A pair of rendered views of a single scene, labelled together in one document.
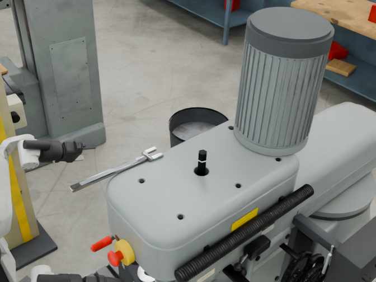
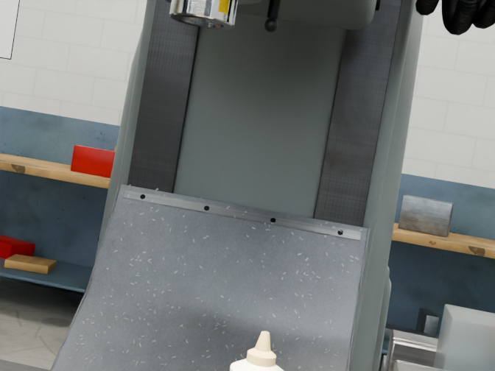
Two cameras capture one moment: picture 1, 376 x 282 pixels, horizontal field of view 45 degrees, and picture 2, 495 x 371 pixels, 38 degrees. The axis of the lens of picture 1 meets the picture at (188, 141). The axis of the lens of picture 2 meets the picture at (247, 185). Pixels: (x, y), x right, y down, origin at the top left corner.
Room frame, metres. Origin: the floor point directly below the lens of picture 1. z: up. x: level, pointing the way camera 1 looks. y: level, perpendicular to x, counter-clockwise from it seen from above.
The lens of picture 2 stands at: (0.41, 0.26, 1.20)
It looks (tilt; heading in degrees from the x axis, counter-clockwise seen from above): 3 degrees down; 319
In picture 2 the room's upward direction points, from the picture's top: 10 degrees clockwise
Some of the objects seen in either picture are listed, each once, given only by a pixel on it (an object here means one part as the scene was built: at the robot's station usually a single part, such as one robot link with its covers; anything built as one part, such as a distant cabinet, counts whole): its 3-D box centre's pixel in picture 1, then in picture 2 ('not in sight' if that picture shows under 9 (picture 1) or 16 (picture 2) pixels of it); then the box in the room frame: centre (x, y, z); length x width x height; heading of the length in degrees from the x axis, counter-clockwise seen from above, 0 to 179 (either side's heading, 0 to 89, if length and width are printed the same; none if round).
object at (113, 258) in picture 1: (116, 257); not in sight; (0.67, 0.15, 1.76); 0.04 x 0.03 x 0.04; 42
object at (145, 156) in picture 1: (117, 169); not in sight; (0.83, 0.17, 1.89); 0.24 x 0.04 x 0.01; 129
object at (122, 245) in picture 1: (124, 252); not in sight; (0.69, 0.14, 1.76); 0.06 x 0.02 x 0.06; 42
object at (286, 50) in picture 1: (279, 82); not in sight; (1.00, -0.22, 2.05); 0.20 x 0.20 x 0.32
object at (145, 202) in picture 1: (203, 192); not in sight; (0.85, -0.05, 1.81); 0.47 x 0.26 x 0.16; 132
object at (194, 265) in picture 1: (249, 228); not in sight; (0.75, -0.16, 1.79); 0.45 x 0.04 x 0.04; 132
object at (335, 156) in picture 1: (310, 162); not in sight; (1.17, -0.41, 1.66); 0.80 x 0.23 x 0.20; 132
